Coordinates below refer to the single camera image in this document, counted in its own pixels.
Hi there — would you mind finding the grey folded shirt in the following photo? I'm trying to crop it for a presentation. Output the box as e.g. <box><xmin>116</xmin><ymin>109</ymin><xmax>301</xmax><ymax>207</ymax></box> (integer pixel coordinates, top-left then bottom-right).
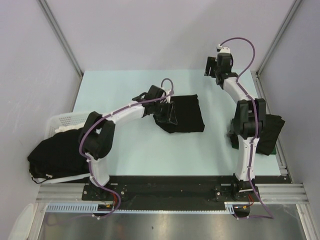
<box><xmin>226</xmin><ymin>125</ymin><xmax>234</xmax><ymax>138</ymax></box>

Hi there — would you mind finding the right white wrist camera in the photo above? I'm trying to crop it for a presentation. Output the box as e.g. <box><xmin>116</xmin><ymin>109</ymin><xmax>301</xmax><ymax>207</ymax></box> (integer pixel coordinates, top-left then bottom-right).
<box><xmin>216</xmin><ymin>44</ymin><xmax>231</xmax><ymax>54</ymax></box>

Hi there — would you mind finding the right aluminium side rail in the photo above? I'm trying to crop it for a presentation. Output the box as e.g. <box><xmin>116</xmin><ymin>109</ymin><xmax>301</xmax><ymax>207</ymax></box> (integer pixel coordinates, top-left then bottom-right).
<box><xmin>251</xmin><ymin>71</ymin><xmax>291</xmax><ymax>180</ymax></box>

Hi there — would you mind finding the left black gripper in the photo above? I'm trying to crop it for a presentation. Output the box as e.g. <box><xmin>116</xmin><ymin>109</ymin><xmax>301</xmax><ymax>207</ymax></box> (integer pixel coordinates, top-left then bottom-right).
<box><xmin>152</xmin><ymin>100</ymin><xmax>178</xmax><ymax>125</ymax></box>

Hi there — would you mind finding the black t shirt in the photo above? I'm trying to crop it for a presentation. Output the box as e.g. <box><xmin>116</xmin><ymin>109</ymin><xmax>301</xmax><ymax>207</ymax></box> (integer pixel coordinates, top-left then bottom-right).
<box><xmin>153</xmin><ymin>94</ymin><xmax>205</xmax><ymax>134</ymax></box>

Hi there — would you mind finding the white plastic laundry basket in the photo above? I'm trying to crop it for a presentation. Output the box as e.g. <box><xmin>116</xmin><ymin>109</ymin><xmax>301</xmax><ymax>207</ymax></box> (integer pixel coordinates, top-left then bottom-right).
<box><xmin>27</xmin><ymin>112</ymin><xmax>90</xmax><ymax>184</ymax></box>

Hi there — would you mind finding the right aluminium corner post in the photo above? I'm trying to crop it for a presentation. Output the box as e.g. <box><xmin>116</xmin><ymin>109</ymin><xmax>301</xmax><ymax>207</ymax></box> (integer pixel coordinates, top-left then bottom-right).
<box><xmin>255</xmin><ymin>0</ymin><xmax>304</xmax><ymax>77</ymax></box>

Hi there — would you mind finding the light blue cable duct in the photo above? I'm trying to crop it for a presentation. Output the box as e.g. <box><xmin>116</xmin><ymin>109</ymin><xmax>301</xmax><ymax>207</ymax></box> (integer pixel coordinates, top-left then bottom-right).
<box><xmin>46</xmin><ymin>201</ymin><xmax>236</xmax><ymax>214</ymax></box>

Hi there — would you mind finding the black folded shirt on stack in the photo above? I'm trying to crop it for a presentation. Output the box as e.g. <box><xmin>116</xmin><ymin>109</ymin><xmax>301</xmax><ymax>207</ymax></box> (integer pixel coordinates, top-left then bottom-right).
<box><xmin>231</xmin><ymin>113</ymin><xmax>286</xmax><ymax>156</ymax></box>

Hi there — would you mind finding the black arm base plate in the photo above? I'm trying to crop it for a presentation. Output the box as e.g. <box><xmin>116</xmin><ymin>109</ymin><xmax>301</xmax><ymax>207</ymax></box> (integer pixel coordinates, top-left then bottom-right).
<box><xmin>81</xmin><ymin>176</ymin><xmax>259</xmax><ymax>212</ymax></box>

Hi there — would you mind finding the green folded shirt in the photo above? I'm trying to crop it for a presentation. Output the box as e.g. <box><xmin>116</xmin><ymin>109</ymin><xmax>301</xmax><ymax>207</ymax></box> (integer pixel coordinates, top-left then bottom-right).
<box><xmin>231</xmin><ymin>143</ymin><xmax>277</xmax><ymax>156</ymax></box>

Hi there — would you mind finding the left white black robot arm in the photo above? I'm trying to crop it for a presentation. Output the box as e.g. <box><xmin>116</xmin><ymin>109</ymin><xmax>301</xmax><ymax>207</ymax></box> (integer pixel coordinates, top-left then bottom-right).
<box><xmin>79</xmin><ymin>85</ymin><xmax>178</xmax><ymax>200</ymax></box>

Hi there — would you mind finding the left aluminium corner post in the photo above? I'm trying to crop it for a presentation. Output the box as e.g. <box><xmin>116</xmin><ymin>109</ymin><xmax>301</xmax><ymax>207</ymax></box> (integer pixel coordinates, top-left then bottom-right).
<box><xmin>37</xmin><ymin>0</ymin><xmax>84</xmax><ymax>77</ymax></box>

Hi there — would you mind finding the aluminium corner post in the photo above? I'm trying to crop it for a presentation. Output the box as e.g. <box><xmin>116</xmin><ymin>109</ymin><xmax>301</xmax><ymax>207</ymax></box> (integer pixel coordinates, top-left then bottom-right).
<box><xmin>37</xmin><ymin>0</ymin><xmax>84</xmax><ymax>77</ymax></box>
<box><xmin>255</xmin><ymin>0</ymin><xmax>304</xmax><ymax>77</ymax></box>

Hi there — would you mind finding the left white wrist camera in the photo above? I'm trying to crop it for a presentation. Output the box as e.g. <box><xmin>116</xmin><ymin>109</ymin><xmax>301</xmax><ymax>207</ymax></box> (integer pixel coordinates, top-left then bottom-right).
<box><xmin>165</xmin><ymin>89</ymin><xmax>175</xmax><ymax>96</ymax></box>

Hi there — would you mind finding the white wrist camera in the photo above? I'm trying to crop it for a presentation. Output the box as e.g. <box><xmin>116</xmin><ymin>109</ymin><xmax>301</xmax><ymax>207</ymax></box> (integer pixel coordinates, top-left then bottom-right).
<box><xmin>216</xmin><ymin>44</ymin><xmax>231</xmax><ymax>54</ymax></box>
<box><xmin>165</xmin><ymin>89</ymin><xmax>175</xmax><ymax>96</ymax></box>

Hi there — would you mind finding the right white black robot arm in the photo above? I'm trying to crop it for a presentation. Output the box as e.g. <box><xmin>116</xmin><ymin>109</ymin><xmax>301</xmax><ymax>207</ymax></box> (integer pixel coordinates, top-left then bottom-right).
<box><xmin>204</xmin><ymin>47</ymin><xmax>266</xmax><ymax>182</ymax></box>

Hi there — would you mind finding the white cloth in basket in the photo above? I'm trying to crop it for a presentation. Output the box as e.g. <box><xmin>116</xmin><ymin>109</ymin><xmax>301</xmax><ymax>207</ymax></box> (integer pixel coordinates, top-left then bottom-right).
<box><xmin>54</xmin><ymin>123</ymin><xmax>84</xmax><ymax>134</ymax></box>

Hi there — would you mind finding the aluminium frame rail front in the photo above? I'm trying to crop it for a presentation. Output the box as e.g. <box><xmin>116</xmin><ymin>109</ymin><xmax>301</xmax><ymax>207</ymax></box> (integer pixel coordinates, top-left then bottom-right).
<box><xmin>36</xmin><ymin>183</ymin><xmax>309</xmax><ymax>204</ymax></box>

